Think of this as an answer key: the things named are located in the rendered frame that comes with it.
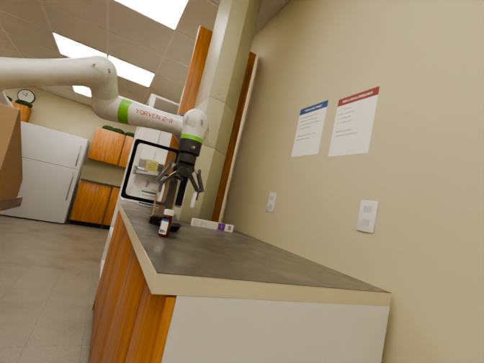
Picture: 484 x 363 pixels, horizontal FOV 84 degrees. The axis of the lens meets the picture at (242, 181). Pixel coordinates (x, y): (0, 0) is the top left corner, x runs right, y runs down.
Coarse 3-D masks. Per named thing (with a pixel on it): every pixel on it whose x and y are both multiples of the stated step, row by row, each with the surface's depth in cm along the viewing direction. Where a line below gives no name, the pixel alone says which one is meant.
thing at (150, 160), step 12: (144, 144) 179; (144, 156) 178; (156, 156) 181; (168, 156) 184; (132, 168) 176; (144, 168) 178; (156, 168) 181; (132, 180) 176; (144, 180) 178; (132, 192) 175; (144, 192) 178
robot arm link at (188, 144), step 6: (180, 138) 112; (186, 138) 109; (180, 144) 110; (186, 144) 108; (192, 144) 109; (198, 144) 110; (180, 150) 109; (186, 150) 108; (192, 150) 109; (198, 150) 111
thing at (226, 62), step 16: (224, 0) 189; (240, 0) 172; (256, 0) 186; (224, 16) 178; (240, 16) 172; (256, 16) 192; (224, 32) 168; (240, 32) 172; (224, 48) 167; (240, 48) 175; (208, 64) 185; (224, 64) 167; (240, 64) 179; (208, 80) 174; (224, 80) 168; (240, 80) 184; (208, 96) 165; (224, 96) 168
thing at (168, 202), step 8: (168, 184) 117; (176, 184) 119; (168, 192) 117; (176, 192) 120; (168, 200) 117; (152, 208) 118; (160, 208) 116; (168, 208) 117; (152, 216) 116; (160, 216) 115
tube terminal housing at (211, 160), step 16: (208, 112) 163; (224, 112) 169; (224, 128) 173; (208, 144) 163; (224, 144) 178; (208, 160) 163; (224, 160) 182; (208, 176) 164; (192, 192) 159; (208, 192) 168; (176, 208) 167; (192, 208) 159; (208, 208) 172
